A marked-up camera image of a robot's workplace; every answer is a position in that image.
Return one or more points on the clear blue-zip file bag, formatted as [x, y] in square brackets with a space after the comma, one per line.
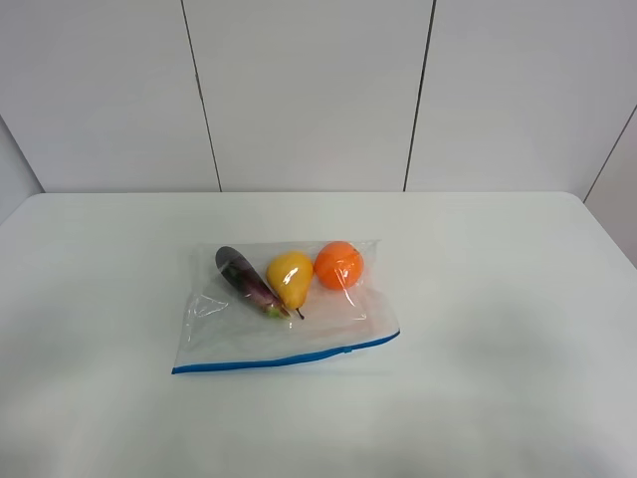
[223, 331]

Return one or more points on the orange toy orange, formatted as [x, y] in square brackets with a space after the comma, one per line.
[339, 265]

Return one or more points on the yellow toy pear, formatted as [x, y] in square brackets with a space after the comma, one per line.
[290, 275]

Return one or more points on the purple toy eggplant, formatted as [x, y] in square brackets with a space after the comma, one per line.
[242, 276]

